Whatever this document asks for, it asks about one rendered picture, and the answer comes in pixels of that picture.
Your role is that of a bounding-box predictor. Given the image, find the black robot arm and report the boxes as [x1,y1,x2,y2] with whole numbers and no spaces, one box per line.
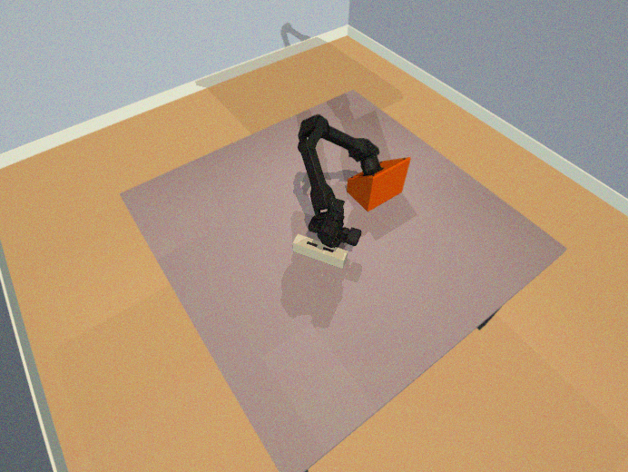
[298,113,384,248]

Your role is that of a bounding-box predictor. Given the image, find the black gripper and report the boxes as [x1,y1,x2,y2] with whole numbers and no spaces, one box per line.
[309,216,361,246]

